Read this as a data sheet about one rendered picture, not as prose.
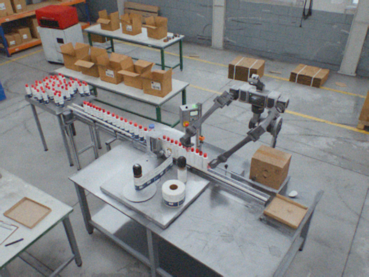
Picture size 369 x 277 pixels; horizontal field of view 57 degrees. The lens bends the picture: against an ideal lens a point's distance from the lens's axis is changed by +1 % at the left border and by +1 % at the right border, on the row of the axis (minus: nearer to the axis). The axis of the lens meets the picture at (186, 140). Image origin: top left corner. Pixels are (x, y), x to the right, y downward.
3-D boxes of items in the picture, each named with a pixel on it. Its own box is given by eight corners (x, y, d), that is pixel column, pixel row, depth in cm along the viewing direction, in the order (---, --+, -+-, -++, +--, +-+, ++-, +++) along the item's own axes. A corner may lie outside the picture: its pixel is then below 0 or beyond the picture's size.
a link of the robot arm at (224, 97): (233, 95, 296) (225, 87, 297) (223, 106, 297) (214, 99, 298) (233, 101, 340) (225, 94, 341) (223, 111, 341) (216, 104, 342)
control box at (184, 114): (179, 122, 331) (179, 105, 320) (196, 120, 335) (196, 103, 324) (183, 127, 323) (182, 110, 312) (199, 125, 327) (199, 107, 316)
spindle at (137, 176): (132, 190, 309) (129, 166, 293) (139, 184, 315) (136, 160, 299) (139, 194, 305) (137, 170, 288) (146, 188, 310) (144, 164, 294)
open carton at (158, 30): (141, 38, 707) (140, 20, 686) (155, 32, 736) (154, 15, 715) (157, 41, 687) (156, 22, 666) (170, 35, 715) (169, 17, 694)
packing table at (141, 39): (90, 62, 806) (83, 29, 762) (113, 52, 861) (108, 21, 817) (164, 83, 706) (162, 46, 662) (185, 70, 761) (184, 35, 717)
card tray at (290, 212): (262, 212, 293) (263, 209, 290) (275, 196, 310) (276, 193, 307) (296, 229, 278) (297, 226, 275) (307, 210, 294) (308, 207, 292)
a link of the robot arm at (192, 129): (226, 104, 303) (217, 96, 304) (227, 102, 297) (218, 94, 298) (193, 137, 294) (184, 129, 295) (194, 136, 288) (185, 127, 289)
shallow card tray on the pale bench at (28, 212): (3, 216, 297) (2, 213, 296) (25, 198, 315) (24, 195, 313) (31, 230, 285) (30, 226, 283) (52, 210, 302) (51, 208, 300)
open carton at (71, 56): (59, 69, 572) (54, 48, 551) (78, 61, 603) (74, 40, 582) (76, 74, 555) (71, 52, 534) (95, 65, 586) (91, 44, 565)
